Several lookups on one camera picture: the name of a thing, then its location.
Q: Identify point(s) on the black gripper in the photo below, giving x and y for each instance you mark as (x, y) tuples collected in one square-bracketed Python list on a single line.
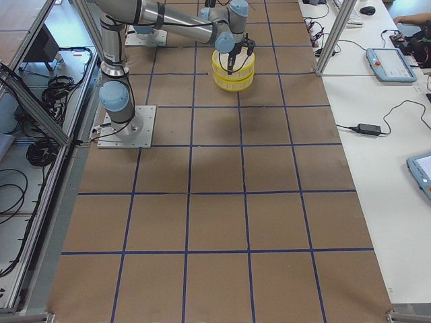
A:
[(236, 50)]

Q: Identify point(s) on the black computer mouse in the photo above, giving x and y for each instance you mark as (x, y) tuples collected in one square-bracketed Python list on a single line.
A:
[(368, 10)]

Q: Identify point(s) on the blue teach pendant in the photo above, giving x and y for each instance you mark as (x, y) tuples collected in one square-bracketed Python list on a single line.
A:
[(419, 168), (390, 65)]

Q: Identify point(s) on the black power adapter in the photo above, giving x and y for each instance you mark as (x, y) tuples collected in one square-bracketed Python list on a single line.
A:
[(366, 129)]

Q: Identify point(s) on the black monitor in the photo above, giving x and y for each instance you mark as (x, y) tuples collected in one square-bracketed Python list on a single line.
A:
[(43, 49)]

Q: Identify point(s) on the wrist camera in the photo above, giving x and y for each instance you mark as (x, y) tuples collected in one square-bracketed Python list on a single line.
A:
[(249, 44)]

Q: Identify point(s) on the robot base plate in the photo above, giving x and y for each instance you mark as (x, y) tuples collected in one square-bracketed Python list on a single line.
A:
[(154, 39), (137, 134)]

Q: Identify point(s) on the aluminium frame post right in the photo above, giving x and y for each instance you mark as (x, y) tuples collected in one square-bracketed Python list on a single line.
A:
[(336, 30)]

